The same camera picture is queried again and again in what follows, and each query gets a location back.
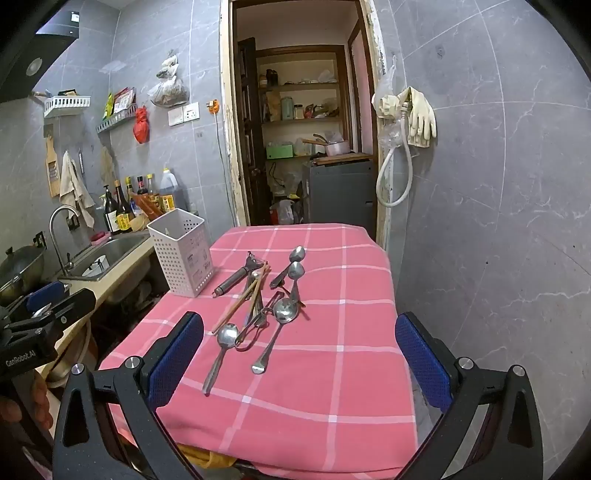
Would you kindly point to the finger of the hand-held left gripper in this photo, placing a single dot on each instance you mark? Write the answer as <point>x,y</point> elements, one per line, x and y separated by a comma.
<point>44,295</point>
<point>69,307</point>

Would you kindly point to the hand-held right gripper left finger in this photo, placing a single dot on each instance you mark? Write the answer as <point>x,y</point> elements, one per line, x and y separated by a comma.
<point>178,360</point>

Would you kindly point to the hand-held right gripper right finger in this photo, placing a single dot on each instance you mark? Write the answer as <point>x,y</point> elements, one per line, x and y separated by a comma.
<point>422,364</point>

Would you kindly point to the long metal spoon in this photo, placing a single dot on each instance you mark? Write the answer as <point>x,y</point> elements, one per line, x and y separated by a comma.
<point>228,334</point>

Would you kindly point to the grey metal peeler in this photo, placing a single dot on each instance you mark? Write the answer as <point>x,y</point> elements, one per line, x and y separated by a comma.
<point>235,279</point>

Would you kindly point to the white perforated utensil holder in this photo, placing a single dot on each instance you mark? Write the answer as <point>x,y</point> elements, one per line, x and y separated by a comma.
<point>184,258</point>

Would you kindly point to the large metal spoon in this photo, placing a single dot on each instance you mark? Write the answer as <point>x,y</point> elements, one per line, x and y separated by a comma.
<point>285,310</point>

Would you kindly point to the person's left hand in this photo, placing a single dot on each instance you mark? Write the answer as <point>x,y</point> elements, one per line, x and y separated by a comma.
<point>11,408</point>

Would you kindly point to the dark wok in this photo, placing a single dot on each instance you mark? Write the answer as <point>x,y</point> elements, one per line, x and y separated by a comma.
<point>21,267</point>

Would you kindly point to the beige kitchen counter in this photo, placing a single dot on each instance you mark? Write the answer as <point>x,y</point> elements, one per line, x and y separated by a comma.
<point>106,286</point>

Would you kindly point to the metal faucet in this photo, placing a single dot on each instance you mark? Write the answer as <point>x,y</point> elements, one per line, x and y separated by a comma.
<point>54,235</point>

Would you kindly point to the steel sink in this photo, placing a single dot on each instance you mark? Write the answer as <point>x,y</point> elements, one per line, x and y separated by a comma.
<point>115,247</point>

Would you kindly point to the pink sponge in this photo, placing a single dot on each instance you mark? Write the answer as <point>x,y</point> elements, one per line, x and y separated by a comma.
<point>100,237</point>

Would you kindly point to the pink checked tablecloth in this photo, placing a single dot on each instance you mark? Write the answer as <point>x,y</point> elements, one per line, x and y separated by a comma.
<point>332,369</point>

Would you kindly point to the dark pump bottle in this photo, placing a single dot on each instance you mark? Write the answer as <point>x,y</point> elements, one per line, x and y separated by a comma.
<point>110,212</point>

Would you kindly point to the dark soy sauce bottle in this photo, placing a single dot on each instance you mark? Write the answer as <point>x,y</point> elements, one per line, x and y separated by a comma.
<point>122,214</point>

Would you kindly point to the beige hanging towel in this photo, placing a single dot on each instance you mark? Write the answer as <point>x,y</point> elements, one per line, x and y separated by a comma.
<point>74,184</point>

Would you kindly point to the hanging wooden cutting board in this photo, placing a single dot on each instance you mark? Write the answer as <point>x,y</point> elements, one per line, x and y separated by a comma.
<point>53,170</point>

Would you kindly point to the orange packet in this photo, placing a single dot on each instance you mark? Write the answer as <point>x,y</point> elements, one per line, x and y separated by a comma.
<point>147,207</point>

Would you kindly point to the hanging metal utensil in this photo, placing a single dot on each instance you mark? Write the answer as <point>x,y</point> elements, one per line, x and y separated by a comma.
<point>81,161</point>

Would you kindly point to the beige hanging scrubber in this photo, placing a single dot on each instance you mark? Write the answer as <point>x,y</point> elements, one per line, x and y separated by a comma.
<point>107,166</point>

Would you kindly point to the yellow cap sauce bottle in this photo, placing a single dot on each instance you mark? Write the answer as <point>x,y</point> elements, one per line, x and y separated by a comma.
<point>151,186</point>

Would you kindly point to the red and white floor bag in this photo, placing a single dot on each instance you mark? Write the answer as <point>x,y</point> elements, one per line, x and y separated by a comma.
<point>285,212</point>

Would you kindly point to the grey cabinet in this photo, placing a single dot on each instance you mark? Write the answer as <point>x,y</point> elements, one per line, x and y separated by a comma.
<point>339,194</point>

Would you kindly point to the red plastic bag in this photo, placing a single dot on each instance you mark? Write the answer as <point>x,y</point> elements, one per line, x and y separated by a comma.
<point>141,127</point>

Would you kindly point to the yellow green packet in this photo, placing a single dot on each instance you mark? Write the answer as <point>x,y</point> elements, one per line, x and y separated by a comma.
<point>109,104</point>

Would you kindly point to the red packet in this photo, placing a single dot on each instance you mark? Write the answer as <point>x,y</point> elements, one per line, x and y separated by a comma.
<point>123,99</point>

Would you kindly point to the pink pot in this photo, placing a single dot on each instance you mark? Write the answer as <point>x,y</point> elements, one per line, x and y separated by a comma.
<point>338,148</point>

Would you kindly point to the dark wooden door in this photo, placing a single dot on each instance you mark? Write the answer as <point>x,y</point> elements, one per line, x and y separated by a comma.
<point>247,138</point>

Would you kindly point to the green box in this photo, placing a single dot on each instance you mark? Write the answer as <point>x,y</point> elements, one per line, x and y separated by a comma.
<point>280,151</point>

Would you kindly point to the clear plastic bag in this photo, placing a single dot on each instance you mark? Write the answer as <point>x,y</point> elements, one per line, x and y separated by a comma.
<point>391,134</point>

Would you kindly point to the black range hood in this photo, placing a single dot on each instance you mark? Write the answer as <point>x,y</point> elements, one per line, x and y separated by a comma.
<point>27,60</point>

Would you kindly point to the clear bag with dark contents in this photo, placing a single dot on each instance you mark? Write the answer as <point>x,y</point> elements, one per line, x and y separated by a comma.
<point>168,92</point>

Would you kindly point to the orange plug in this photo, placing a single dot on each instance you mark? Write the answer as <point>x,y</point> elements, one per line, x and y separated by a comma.
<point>213,107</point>

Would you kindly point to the cream rubber gloves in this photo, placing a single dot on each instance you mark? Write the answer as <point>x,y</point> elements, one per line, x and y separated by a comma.
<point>422,115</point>

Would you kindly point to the cream crumpled cloth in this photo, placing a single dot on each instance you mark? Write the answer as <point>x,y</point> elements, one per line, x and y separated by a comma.
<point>387,105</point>

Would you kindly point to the light green canister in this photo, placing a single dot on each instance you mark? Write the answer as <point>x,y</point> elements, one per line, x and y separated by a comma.
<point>287,108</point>

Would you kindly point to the glass jar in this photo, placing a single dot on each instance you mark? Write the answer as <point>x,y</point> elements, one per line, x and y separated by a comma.
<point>298,112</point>

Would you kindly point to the wooden shelf unit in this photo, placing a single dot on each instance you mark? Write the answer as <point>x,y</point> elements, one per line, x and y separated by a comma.
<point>344,92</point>

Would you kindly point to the metal wall shelf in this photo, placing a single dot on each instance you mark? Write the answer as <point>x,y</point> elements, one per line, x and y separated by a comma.
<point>115,121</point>

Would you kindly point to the white wall basket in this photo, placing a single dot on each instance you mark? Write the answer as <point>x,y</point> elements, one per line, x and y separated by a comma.
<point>64,105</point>

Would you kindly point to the white wall switch panel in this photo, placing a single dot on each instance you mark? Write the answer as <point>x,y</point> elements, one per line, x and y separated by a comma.
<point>184,114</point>

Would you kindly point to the pale door frame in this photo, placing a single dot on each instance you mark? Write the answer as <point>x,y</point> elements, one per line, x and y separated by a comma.
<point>226,138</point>

